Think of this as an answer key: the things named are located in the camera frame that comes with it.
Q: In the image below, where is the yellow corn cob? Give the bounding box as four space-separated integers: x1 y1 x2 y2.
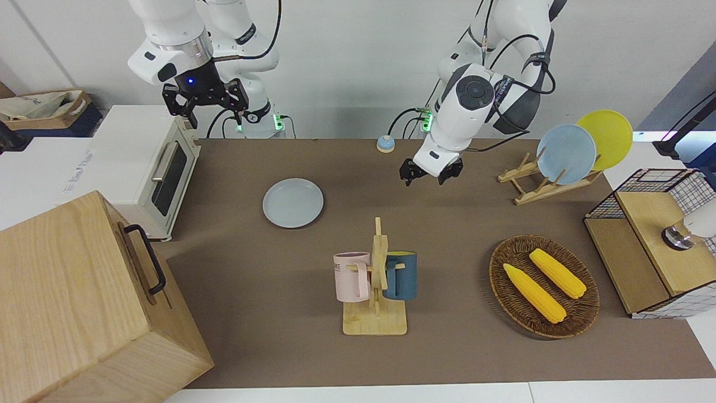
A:
503 263 567 325
529 248 587 299

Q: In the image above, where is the white cloth bag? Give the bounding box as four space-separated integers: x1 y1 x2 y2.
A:
0 91 74 121

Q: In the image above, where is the gray round plate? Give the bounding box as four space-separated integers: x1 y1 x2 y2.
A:
262 178 324 229

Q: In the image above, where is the brown cardboard box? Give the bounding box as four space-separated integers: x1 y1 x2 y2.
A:
0 88 93 132

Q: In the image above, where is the white cylinder with dark base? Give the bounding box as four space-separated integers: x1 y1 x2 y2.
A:
662 199 716 251

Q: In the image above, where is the round brown wicker basket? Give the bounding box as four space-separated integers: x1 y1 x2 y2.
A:
489 235 601 340

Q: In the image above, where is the yellow plate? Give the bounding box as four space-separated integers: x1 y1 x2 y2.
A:
576 110 634 172

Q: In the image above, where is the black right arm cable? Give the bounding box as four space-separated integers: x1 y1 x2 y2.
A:
206 0 282 139

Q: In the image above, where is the wooden dish rack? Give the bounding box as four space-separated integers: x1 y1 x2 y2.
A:
498 151 604 206

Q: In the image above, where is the right arm gripper black body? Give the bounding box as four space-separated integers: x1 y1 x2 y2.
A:
175 59 227 105

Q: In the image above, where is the cream toaster oven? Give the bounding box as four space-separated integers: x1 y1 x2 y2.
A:
62 105 202 242

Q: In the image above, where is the brown table mat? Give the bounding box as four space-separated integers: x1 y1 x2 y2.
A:
151 138 716 390

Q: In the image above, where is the dark blue bin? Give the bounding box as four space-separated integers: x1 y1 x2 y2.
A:
11 104 105 138

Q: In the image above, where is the light wooden basket lid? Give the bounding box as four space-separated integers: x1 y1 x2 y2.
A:
615 190 716 297

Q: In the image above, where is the pink mug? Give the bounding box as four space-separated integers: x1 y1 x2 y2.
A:
333 252 373 304

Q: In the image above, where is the wooden mug stand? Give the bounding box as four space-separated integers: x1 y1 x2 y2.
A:
342 217 408 336

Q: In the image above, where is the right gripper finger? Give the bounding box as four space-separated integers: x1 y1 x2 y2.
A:
224 78 250 126
162 84 199 129

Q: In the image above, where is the left arm gripper black body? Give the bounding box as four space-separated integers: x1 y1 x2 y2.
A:
412 159 462 180

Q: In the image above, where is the dark blue mug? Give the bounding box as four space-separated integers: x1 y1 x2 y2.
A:
383 251 418 301

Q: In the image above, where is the wire and wood shelf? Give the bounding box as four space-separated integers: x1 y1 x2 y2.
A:
583 167 716 320

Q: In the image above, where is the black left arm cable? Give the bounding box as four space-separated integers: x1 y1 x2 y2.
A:
467 0 558 138

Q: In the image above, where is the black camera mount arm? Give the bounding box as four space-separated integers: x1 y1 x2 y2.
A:
652 92 716 158

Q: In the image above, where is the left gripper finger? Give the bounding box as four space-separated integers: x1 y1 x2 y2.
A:
438 160 464 185
400 158 421 187

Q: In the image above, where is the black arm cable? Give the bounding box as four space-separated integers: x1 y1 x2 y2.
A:
206 0 282 139
467 0 558 138

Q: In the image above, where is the light blue plate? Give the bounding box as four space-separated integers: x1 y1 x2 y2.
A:
536 124 597 186

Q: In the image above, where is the large wooden box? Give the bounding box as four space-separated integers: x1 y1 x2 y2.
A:
0 190 215 403

